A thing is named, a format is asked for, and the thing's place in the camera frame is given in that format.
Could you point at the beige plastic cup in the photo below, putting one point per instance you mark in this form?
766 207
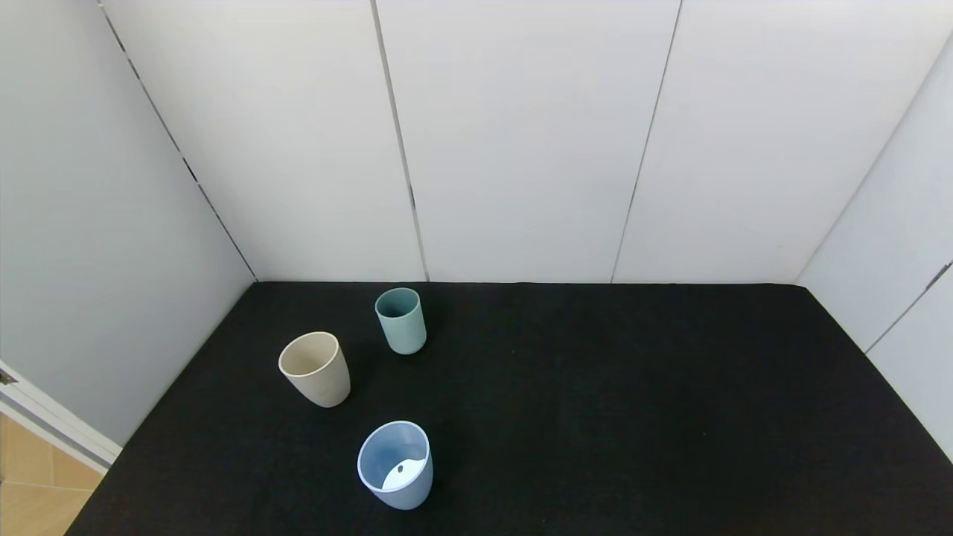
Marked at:
320 383

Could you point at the white panel base rail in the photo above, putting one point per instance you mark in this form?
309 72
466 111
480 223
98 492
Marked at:
45 420

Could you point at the small metal bracket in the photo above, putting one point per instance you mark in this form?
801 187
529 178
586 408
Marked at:
6 377

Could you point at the teal plastic cup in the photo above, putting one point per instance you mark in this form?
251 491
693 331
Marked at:
403 331

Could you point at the light blue plastic cup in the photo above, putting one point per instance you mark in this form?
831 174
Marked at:
409 495

